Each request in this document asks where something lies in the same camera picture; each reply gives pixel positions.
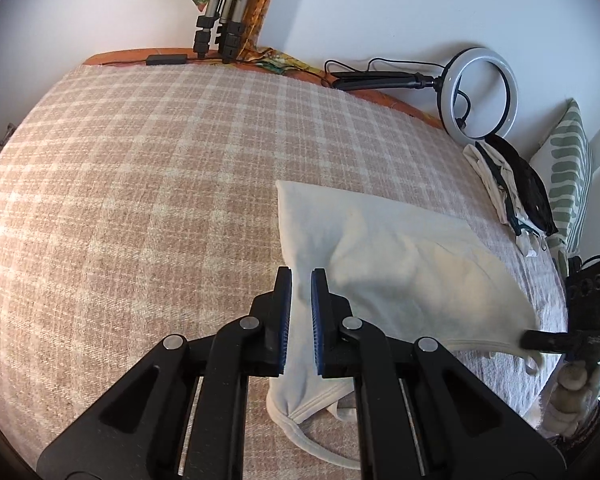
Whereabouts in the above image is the orange bed sheet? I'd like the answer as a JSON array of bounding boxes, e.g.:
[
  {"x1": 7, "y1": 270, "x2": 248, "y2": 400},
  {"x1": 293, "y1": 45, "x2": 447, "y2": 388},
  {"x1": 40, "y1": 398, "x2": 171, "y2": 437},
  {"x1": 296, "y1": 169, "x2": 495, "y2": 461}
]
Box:
[{"x1": 82, "y1": 48, "x2": 447, "y2": 130}]

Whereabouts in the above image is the person's right hand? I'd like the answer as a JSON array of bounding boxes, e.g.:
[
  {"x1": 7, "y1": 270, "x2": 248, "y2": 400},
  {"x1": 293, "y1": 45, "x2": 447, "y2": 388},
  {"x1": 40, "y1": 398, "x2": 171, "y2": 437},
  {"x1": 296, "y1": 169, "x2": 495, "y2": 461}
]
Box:
[{"x1": 549, "y1": 357, "x2": 600, "y2": 436}]

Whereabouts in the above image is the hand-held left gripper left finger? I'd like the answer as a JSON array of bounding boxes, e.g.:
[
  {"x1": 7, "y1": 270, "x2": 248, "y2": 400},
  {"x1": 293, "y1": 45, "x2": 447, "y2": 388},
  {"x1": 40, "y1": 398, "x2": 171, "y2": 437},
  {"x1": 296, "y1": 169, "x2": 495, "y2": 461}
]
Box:
[{"x1": 36, "y1": 266, "x2": 293, "y2": 480}]

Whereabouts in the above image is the beige plaid blanket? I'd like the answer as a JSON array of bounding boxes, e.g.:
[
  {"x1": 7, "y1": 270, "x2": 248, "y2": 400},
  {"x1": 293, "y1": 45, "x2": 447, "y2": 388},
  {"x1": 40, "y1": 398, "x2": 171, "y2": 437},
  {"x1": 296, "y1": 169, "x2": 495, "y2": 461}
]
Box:
[{"x1": 0, "y1": 64, "x2": 571, "y2": 480}]

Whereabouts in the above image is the dark green folded garment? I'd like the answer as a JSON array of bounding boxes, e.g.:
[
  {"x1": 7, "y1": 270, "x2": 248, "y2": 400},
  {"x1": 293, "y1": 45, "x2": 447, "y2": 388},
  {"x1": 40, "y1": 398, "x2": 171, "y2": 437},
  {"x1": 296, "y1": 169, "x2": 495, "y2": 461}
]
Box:
[{"x1": 509, "y1": 212, "x2": 548, "y2": 241}]

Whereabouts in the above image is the folded clothes pile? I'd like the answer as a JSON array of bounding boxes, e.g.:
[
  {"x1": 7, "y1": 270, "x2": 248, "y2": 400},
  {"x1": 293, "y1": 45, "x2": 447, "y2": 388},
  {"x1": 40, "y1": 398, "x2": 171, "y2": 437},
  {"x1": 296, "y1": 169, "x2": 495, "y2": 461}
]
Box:
[{"x1": 484, "y1": 135, "x2": 559, "y2": 237}]

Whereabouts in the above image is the black ring light stand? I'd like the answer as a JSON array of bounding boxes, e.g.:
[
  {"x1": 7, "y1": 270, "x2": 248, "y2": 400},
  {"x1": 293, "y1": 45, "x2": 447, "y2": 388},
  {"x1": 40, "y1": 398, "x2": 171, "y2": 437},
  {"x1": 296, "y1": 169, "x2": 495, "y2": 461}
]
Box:
[{"x1": 332, "y1": 71, "x2": 439, "y2": 92}]

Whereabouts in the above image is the grey folded tripod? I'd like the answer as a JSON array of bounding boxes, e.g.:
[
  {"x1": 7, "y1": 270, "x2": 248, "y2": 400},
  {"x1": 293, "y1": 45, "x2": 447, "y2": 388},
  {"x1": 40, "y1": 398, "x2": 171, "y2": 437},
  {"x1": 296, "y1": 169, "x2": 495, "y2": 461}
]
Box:
[{"x1": 194, "y1": 0, "x2": 247, "y2": 64}]

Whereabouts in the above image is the white ring light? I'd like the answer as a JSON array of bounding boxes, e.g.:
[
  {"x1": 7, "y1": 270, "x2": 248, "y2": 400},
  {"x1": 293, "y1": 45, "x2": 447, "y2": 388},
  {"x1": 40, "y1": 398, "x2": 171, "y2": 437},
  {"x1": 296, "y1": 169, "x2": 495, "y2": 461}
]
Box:
[{"x1": 437, "y1": 47, "x2": 519, "y2": 140}]

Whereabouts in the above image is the white folded garment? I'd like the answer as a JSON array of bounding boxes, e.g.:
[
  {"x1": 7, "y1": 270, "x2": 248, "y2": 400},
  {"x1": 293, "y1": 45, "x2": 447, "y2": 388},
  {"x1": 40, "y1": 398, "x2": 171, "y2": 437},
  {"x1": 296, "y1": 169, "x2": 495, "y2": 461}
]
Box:
[{"x1": 462, "y1": 141, "x2": 513, "y2": 226}]

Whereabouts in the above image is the white printed garment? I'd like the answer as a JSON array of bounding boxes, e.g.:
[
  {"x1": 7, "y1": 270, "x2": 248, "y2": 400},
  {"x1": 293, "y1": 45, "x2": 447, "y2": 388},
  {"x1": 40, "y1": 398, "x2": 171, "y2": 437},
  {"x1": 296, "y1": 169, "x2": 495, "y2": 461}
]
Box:
[{"x1": 516, "y1": 232, "x2": 552, "y2": 259}]

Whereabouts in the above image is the orange patterned cloth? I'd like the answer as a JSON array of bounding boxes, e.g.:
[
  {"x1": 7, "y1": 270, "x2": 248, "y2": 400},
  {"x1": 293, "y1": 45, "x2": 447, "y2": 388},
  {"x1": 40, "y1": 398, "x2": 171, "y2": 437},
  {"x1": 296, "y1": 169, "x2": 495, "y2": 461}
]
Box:
[{"x1": 239, "y1": 0, "x2": 327, "y2": 78}]

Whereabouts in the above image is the white tank top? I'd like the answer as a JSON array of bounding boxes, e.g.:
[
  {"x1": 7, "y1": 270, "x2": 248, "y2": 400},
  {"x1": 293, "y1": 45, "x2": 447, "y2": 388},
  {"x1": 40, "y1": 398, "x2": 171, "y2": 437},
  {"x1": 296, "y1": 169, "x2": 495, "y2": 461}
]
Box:
[{"x1": 266, "y1": 179, "x2": 545, "y2": 472}]

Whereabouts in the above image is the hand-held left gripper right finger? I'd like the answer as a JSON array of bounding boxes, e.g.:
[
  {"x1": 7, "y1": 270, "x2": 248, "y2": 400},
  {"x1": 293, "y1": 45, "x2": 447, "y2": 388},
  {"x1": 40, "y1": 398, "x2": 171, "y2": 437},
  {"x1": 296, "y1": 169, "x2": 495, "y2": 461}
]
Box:
[{"x1": 310, "y1": 267, "x2": 567, "y2": 480}]

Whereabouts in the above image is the green white striped pillow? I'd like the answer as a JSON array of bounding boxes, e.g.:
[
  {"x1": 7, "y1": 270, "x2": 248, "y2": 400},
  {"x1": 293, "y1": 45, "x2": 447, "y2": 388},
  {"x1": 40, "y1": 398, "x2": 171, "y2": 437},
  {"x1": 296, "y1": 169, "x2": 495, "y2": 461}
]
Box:
[{"x1": 529, "y1": 99, "x2": 594, "y2": 281}]

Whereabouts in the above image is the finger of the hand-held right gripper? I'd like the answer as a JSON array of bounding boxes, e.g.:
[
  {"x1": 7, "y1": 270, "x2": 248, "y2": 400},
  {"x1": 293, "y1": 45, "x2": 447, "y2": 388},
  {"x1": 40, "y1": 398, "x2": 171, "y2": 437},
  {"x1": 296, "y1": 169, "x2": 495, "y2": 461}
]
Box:
[{"x1": 522, "y1": 329, "x2": 573, "y2": 354}]

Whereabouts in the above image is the black ring light cable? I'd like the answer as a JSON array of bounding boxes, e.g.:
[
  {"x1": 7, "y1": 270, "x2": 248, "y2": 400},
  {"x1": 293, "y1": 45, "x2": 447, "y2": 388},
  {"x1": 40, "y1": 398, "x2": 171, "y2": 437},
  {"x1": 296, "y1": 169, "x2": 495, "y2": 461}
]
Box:
[{"x1": 100, "y1": 55, "x2": 473, "y2": 131}]

